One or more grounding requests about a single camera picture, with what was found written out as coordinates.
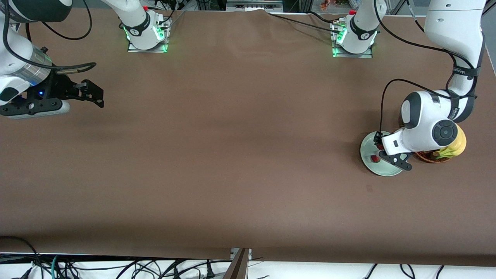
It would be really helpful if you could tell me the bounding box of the brown table cover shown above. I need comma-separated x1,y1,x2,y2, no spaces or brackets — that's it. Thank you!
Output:
0,7,496,268

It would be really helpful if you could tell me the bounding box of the orange background item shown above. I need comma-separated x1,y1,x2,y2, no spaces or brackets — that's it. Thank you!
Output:
320,0,349,11

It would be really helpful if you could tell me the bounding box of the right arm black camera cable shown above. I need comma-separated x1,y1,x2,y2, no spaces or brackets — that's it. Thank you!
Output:
2,0,96,74

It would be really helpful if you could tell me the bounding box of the light green plate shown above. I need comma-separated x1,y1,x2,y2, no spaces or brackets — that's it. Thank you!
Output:
360,131,408,177

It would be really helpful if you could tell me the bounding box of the teal floor cable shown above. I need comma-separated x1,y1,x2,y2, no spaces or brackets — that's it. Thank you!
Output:
50,255,62,279

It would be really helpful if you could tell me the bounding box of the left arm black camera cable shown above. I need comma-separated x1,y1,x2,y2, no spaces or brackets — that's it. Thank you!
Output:
374,0,482,134

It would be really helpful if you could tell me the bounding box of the short black table cable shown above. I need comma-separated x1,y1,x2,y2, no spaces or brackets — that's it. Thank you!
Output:
308,11,339,24

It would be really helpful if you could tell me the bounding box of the long black table cable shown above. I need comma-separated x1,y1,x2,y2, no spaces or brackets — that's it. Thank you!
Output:
265,11,342,33

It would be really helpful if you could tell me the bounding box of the black looped floor cable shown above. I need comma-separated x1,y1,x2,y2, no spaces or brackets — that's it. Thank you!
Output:
0,236,44,279

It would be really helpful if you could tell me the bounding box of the brown wooden post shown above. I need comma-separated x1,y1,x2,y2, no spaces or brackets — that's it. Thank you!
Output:
224,249,250,279

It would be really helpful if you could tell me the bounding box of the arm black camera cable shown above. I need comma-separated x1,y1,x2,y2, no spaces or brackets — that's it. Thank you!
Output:
2,0,96,74
374,0,482,134

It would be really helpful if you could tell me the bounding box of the brown wicker basket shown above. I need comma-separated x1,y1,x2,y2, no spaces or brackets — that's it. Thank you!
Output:
415,151,453,164

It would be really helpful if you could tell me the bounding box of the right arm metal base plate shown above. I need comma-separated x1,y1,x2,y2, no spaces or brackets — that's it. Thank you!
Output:
127,39,168,53

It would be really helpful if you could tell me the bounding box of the grey device box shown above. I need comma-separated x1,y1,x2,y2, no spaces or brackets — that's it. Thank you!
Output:
226,0,284,12

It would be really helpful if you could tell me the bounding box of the aluminium frame profile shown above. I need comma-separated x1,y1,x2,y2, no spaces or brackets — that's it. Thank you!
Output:
480,0,496,28

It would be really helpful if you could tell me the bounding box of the large yellow banana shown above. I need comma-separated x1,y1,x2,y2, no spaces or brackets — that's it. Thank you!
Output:
435,124,467,160

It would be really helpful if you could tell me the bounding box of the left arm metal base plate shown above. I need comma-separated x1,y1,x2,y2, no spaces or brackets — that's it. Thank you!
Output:
332,43,373,59

